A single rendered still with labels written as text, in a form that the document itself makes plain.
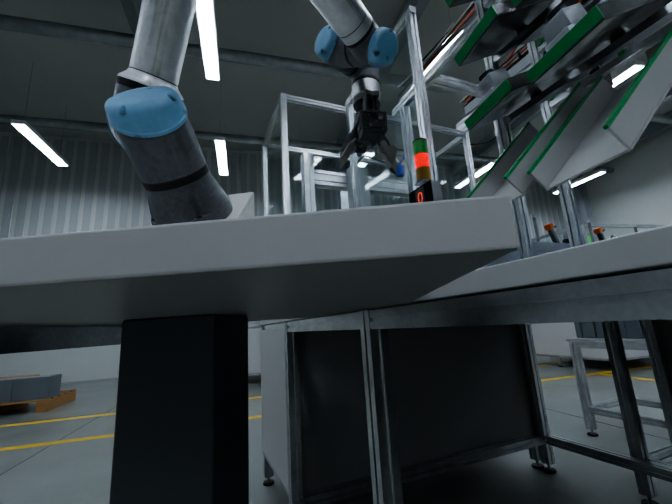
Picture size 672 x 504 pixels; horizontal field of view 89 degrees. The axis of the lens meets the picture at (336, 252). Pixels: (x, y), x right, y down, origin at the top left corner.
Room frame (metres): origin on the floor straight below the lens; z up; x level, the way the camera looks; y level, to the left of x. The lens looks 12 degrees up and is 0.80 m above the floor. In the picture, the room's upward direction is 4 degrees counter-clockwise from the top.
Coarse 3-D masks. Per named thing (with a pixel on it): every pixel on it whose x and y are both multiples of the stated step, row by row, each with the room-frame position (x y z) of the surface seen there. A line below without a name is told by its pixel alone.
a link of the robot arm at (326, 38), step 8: (320, 32) 0.70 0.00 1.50; (328, 32) 0.68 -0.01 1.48; (320, 40) 0.70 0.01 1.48; (328, 40) 0.68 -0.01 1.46; (336, 40) 0.68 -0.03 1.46; (320, 48) 0.70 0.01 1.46; (328, 48) 0.69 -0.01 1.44; (336, 48) 0.69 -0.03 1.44; (320, 56) 0.71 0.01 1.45; (328, 56) 0.71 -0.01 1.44; (336, 56) 0.70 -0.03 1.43; (344, 56) 0.68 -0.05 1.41; (336, 64) 0.73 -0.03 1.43; (344, 64) 0.71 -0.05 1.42; (344, 72) 0.77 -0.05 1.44; (352, 72) 0.76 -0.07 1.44
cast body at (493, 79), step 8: (488, 72) 0.57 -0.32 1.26; (496, 72) 0.57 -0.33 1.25; (504, 72) 0.57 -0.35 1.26; (480, 80) 0.59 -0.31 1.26; (488, 80) 0.57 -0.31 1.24; (496, 80) 0.57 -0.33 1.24; (480, 88) 0.59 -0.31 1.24; (488, 88) 0.58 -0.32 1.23; (480, 96) 0.60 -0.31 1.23; (488, 96) 0.58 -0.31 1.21; (480, 104) 0.60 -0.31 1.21
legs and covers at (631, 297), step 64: (320, 320) 1.04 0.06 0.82; (384, 320) 0.71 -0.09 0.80; (448, 320) 0.52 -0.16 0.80; (512, 320) 0.42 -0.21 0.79; (576, 320) 0.35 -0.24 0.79; (320, 384) 1.52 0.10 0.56; (384, 384) 0.76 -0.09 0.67; (448, 384) 1.77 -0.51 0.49; (512, 384) 1.94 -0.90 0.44; (320, 448) 1.51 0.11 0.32; (384, 448) 0.76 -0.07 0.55; (448, 448) 1.76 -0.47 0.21; (512, 448) 1.86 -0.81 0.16; (576, 448) 1.80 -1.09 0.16
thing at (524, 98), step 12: (564, 72) 0.58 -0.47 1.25; (504, 84) 0.54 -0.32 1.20; (516, 84) 0.53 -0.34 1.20; (528, 84) 0.54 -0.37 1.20; (540, 84) 0.58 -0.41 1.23; (492, 96) 0.57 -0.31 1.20; (504, 96) 0.55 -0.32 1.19; (516, 96) 0.58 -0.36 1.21; (528, 96) 0.62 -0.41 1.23; (480, 108) 0.60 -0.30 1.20; (492, 108) 0.58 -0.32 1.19; (504, 108) 0.62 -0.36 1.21; (516, 108) 0.66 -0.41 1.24; (468, 120) 0.64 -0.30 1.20; (480, 120) 0.62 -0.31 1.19; (492, 120) 0.66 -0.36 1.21
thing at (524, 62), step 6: (528, 54) 1.56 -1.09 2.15; (522, 60) 1.60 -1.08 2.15; (528, 60) 1.57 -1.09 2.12; (516, 66) 1.63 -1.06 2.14; (522, 66) 1.60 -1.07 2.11; (510, 72) 1.67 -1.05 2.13; (516, 72) 1.64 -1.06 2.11; (474, 102) 1.92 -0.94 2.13; (468, 108) 1.97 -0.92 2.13; (474, 108) 1.93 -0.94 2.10
